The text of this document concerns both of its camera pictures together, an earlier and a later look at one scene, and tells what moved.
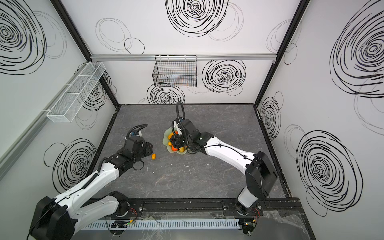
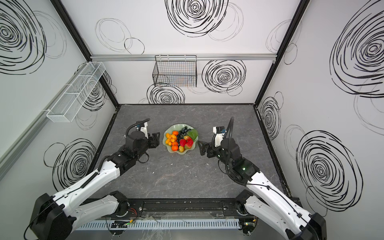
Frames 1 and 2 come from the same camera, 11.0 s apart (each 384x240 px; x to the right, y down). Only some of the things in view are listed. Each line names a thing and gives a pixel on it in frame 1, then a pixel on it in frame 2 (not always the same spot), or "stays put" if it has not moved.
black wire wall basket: (177, 71) stays put
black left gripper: (133, 142) stays put
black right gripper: (179, 141) -> (209, 150)
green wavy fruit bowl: (165, 140) stays put
